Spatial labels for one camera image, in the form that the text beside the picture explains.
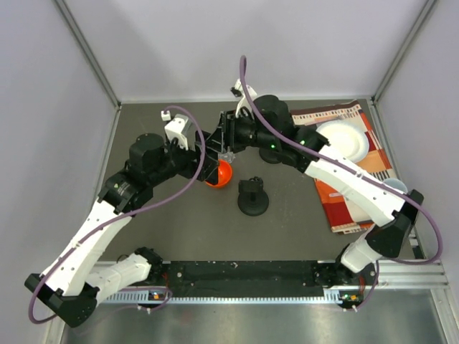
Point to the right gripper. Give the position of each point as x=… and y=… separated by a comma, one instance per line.
x=229, y=124

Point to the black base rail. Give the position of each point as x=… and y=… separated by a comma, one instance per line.
x=239, y=279

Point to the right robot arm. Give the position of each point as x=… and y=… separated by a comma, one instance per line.
x=268, y=123

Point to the black phone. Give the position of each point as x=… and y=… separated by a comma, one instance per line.
x=213, y=150

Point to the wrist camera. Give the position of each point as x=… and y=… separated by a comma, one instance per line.
x=239, y=92
x=176, y=128

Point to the clear plastic cup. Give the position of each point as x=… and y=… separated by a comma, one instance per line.
x=227, y=156

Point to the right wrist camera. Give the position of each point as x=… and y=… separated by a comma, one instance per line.
x=239, y=92

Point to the pale blue cup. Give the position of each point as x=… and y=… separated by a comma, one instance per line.
x=396, y=184

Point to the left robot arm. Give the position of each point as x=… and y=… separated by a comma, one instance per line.
x=69, y=288

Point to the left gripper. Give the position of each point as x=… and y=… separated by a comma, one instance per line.
x=206, y=168

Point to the orange bowl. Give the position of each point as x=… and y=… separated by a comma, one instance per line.
x=224, y=172

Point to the white paper plate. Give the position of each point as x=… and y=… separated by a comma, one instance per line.
x=350, y=140

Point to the black phone stand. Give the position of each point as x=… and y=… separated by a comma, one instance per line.
x=270, y=156
x=252, y=199

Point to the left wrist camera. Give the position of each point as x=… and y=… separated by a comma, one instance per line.
x=176, y=128

